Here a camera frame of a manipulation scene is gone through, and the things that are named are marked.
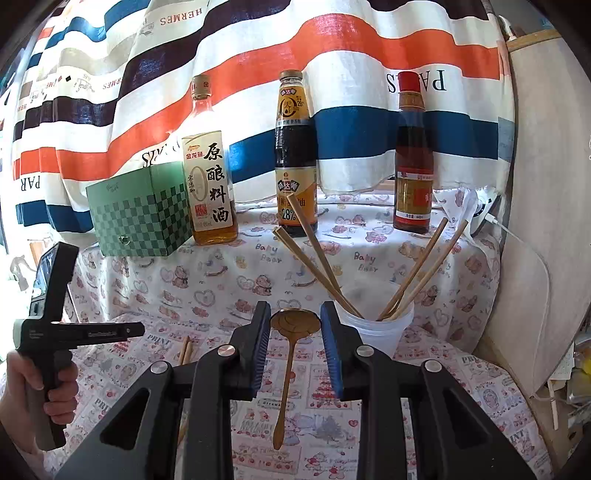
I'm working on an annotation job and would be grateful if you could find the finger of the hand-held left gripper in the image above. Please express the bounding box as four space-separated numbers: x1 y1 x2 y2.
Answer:
52 322 145 344

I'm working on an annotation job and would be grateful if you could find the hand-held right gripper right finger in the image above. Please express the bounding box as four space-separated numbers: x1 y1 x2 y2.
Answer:
320 301 537 480

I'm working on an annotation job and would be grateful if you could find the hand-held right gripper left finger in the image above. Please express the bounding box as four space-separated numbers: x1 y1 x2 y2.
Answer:
54 301 273 480

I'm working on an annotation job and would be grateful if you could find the gold spoon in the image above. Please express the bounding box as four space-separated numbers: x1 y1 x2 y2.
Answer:
270 309 321 452

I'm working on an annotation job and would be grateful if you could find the clear plastic cup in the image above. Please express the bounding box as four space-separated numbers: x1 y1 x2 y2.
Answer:
335 281 415 358

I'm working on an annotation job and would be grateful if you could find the person's left hand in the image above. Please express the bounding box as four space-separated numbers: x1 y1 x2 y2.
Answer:
0 352 79 430

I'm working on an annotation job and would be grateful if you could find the red print tablecloth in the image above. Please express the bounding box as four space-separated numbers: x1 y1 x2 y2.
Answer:
41 314 555 480

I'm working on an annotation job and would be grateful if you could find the bear print cloth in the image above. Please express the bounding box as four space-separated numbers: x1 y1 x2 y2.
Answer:
69 187 504 358

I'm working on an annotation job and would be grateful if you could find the green checkered box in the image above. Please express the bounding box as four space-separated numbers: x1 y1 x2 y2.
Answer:
86 161 195 258

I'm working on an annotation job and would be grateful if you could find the cooking wine bottle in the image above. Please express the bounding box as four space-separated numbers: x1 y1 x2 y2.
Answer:
181 74 239 246

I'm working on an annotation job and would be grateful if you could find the white charger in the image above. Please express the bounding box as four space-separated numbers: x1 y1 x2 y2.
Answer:
473 189 503 232

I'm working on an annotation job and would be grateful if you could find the dark oyster sauce bottle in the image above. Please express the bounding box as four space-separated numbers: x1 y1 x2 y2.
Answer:
274 69 319 237

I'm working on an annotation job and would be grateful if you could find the red cap oil bottle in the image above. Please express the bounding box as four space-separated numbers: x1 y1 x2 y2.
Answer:
392 71 435 234

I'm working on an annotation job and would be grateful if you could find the light wooden board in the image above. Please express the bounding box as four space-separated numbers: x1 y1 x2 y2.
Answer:
480 28 583 398

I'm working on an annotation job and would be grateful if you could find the striped curtain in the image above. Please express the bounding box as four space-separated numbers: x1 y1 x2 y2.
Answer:
0 0 515 236

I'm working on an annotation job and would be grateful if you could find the white cable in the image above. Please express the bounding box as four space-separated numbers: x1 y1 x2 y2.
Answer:
492 217 555 400

